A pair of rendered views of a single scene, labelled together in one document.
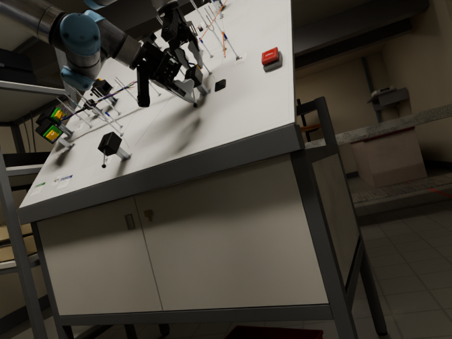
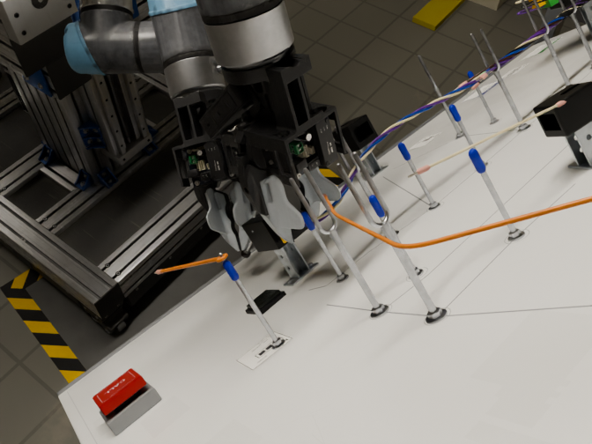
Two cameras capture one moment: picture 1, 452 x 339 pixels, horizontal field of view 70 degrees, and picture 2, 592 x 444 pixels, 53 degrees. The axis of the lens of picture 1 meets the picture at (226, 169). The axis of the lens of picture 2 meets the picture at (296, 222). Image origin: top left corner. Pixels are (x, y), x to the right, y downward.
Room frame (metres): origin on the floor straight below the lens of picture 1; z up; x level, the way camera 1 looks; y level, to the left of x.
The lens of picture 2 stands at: (1.21, -0.37, 1.71)
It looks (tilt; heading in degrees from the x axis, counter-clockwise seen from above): 53 degrees down; 110
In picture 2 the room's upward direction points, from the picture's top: straight up
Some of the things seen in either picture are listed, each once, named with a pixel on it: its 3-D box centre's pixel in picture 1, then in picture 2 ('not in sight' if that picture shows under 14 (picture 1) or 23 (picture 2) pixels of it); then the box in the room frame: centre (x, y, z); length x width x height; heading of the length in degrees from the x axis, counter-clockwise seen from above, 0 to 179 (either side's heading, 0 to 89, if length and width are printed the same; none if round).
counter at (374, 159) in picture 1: (381, 156); not in sight; (6.18, -2.93, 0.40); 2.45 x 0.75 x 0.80; 163
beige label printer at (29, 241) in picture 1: (32, 231); not in sight; (1.58, 0.99, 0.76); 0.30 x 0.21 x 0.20; 156
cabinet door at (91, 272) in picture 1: (94, 261); not in sight; (1.21, 0.56, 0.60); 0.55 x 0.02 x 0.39; 63
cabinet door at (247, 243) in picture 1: (218, 241); not in sight; (0.96, 0.07, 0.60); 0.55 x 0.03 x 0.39; 63
